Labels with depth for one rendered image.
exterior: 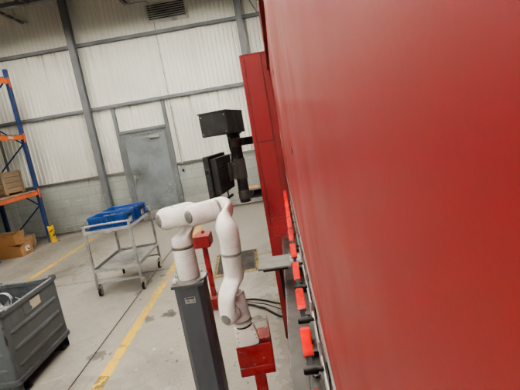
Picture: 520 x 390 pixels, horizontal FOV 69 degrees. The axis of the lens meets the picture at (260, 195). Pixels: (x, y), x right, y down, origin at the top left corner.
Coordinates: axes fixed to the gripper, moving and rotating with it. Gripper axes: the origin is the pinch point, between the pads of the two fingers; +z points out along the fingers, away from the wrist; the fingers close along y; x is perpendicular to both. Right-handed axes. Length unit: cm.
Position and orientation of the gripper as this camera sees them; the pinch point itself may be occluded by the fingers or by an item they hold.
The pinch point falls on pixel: (251, 354)
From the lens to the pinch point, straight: 188.9
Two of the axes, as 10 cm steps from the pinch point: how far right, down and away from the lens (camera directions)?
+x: 0.4, 1.6, -9.9
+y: -9.7, 2.5, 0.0
